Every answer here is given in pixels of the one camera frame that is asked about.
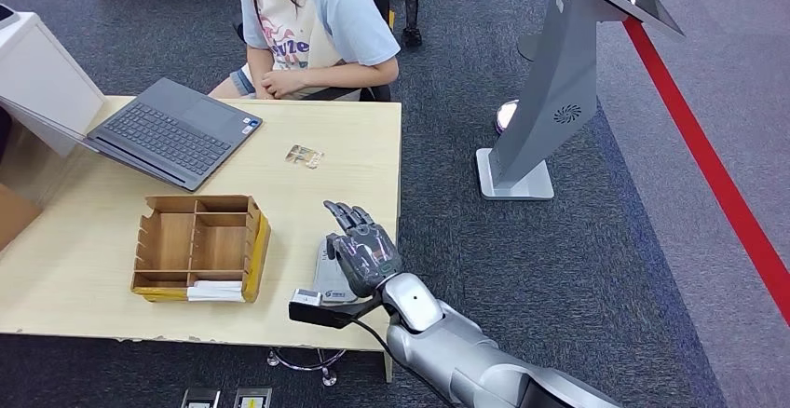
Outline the person's left hand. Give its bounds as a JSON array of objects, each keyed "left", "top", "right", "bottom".
[{"left": 260, "top": 70, "right": 310, "bottom": 101}]

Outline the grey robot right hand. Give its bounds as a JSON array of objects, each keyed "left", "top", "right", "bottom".
[{"left": 323, "top": 199, "right": 403, "bottom": 300}]

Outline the grey card reader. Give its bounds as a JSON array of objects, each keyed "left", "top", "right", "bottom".
[{"left": 311, "top": 237, "right": 365, "bottom": 306}]

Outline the person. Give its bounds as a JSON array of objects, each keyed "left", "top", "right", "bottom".
[{"left": 208, "top": 0, "right": 402, "bottom": 102}]

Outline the white card sleeves stack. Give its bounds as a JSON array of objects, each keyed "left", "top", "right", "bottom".
[{"left": 185, "top": 279, "right": 246, "bottom": 304}]

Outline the grey laptop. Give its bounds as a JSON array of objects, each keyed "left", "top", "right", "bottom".
[{"left": 0, "top": 77, "right": 265, "bottom": 194}]

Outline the chrome chair base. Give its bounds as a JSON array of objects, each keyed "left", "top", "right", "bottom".
[{"left": 266, "top": 346, "right": 348, "bottom": 388}]

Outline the black white humanoid robot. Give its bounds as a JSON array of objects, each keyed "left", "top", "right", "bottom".
[{"left": 394, "top": 0, "right": 427, "bottom": 48}]

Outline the steel floor plate yellow label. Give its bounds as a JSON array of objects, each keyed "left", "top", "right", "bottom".
[{"left": 233, "top": 387, "right": 273, "bottom": 408}]

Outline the cardboard organizer box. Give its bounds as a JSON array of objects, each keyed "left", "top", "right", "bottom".
[{"left": 129, "top": 194, "right": 271, "bottom": 305}]

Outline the round shiny disc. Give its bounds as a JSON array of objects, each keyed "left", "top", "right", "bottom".
[{"left": 495, "top": 99, "right": 521, "bottom": 135}]

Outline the steel floor plate white label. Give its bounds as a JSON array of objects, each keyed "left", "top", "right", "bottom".
[{"left": 180, "top": 388, "right": 222, "bottom": 408}]

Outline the white cabinet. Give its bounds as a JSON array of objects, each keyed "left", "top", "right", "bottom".
[{"left": 0, "top": 11, "right": 106, "bottom": 157}]

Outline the grey round base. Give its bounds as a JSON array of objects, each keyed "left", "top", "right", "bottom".
[{"left": 517, "top": 33, "right": 543, "bottom": 62}]

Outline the grey kiosk stand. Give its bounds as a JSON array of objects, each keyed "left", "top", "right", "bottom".
[{"left": 475, "top": 0, "right": 687, "bottom": 201}]

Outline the brown cardboard box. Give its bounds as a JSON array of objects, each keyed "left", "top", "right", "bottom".
[{"left": 0, "top": 183, "right": 45, "bottom": 252}]

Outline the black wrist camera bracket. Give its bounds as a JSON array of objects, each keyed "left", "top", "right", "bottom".
[{"left": 288, "top": 291, "right": 387, "bottom": 331}]

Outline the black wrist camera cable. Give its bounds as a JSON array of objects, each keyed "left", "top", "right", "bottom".
[{"left": 350, "top": 317, "right": 459, "bottom": 408}]

